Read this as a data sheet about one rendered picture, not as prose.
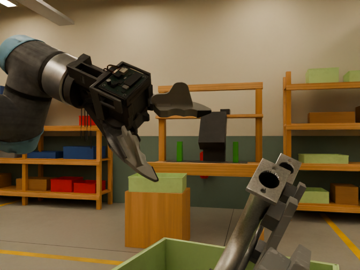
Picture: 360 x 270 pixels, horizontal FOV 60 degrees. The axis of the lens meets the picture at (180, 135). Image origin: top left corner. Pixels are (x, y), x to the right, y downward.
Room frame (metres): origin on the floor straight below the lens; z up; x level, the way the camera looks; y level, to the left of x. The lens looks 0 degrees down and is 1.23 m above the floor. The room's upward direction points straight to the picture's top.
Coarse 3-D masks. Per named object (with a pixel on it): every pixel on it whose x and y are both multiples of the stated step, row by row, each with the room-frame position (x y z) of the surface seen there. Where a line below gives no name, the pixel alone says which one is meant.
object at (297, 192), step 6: (288, 186) 0.59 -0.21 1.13; (294, 186) 0.59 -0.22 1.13; (300, 186) 0.57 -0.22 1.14; (282, 192) 0.60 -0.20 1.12; (288, 192) 0.58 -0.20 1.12; (294, 192) 0.58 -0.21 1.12; (300, 192) 0.57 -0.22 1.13; (282, 198) 0.59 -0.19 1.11; (288, 198) 0.58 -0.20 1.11; (300, 198) 0.57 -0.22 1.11
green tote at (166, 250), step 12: (168, 240) 0.82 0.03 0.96; (180, 240) 0.81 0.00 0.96; (144, 252) 0.72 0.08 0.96; (156, 252) 0.77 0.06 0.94; (168, 252) 0.82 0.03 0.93; (180, 252) 0.80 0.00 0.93; (192, 252) 0.79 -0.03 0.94; (204, 252) 0.77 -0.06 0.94; (216, 252) 0.76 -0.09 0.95; (120, 264) 0.66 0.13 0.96; (132, 264) 0.68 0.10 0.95; (144, 264) 0.72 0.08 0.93; (156, 264) 0.77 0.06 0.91; (168, 264) 0.82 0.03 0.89; (180, 264) 0.80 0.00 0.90; (192, 264) 0.79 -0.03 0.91; (204, 264) 0.77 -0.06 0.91; (252, 264) 0.72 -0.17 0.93; (312, 264) 0.67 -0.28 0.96; (324, 264) 0.66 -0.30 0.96
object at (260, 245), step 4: (260, 240) 0.60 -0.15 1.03; (256, 244) 0.61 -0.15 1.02; (260, 244) 0.59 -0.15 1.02; (264, 244) 0.59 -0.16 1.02; (256, 248) 0.59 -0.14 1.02; (260, 248) 0.59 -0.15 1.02; (256, 252) 0.59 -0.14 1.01; (260, 252) 0.58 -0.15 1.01; (252, 256) 0.60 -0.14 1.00; (256, 256) 0.60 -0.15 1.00; (252, 260) 0.61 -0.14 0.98; (256, 260) 0.61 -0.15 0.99
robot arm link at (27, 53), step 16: (0, 48) 0.51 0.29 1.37; (16, 48) 0.50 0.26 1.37; (32, 48) 0.49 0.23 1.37; (48, 48) 0.50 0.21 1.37; (0, 64) 0.52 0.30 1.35; (16, 64) 0.49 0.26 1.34; (32, 64) 0.48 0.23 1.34; (16, 80) 0.50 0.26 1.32; (32, 80) 0.49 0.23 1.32; (48, 96) 0.53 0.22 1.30
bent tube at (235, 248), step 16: (256, 176) 0.40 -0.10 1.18; (272, 176) 0.41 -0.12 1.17; (288, 176) 0.40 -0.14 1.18; (256, 192) 0.38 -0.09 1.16; (272, 192) 0.38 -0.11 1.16; (256, 208) 0.43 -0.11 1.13; (240, 224) 0.47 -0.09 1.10; (256, 224) 0.46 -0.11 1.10; (240, 240) 0.47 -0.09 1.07; (224, 256) 0.46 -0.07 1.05; (240, 256) 0.46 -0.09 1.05
